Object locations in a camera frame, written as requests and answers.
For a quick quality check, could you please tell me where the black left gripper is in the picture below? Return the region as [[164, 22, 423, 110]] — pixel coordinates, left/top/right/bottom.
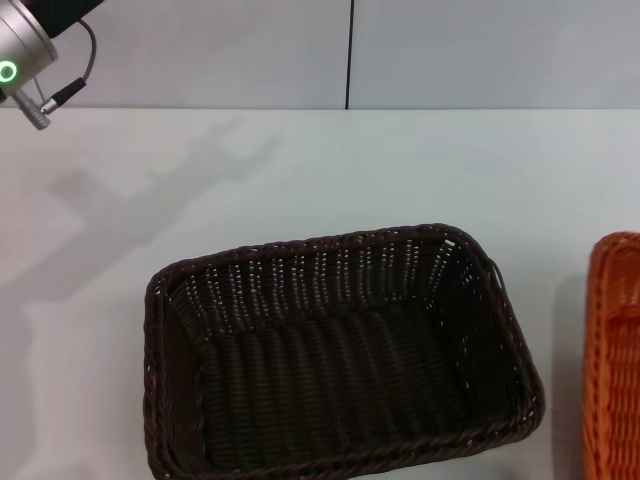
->
[[22, 0, 104, 39]]

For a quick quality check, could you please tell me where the orange wicker basket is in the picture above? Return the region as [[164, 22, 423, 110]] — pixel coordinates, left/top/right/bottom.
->
[[582, 231, 640, 480]]

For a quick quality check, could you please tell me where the dark brown wicker basket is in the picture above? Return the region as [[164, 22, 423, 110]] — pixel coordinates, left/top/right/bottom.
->
[[143, 223, 546, 480]]

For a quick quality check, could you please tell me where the grey cable with black plug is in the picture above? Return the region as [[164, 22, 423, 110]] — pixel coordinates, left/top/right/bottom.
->
[[39, 19, 97, 114]]

